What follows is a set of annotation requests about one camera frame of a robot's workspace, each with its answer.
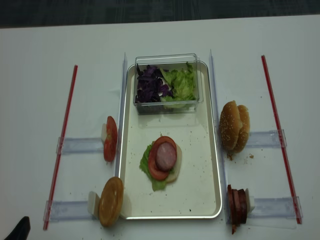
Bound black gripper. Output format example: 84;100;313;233
5;216;31;240

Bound upright tomato slices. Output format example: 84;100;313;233
103;116;118;162

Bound white block behind tomato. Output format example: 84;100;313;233
100;123;107;144

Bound lettuce leaf on stack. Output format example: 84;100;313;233
139;141;168;192

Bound tomato slice on stack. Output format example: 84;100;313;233
148;136;177;181

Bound white bread slice on tray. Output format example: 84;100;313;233
165;144;182;184

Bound upright sausage slices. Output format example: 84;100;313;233
227;184;249;234

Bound green lettuce pile in box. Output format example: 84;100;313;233
159;62;196;102

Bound white block behind bun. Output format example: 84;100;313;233
87;191;100;219

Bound left red strip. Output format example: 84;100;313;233
43;65;78;231

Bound red strip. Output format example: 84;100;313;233
261;55;303;225
43;65;78;231

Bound upright toasted bun half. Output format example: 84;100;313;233
98;176;124;227

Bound sausage slice on stack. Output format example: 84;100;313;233
155;142;177;172

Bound white metal tray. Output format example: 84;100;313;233
115;62;223;220

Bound purple cabbage pile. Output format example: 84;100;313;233
135;64;173;103

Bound clear plastic salad box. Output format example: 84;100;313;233
133;53;203;115

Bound white block behind sausage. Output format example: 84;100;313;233
244;188;255;215

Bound sesame bun front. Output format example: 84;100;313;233
219;100;243;151

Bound sesame bun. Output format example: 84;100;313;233
219;100;243;151
233;105;251;153

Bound sesame bun rear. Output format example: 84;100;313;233
233;105;251;153

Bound right red strip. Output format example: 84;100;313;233
261;55;303;225

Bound lower left clear rail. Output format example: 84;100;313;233
43;200;97;222

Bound clear rail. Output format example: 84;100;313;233
56;137;104;155
247;196;303;219
245;129;287;148
43;200;97;222

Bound upper left clear rail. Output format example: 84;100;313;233
56;137;104;155

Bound lower right clear rail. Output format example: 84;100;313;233
247;196;303;219

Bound upper right clear rail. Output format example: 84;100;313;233
245;129;287;148

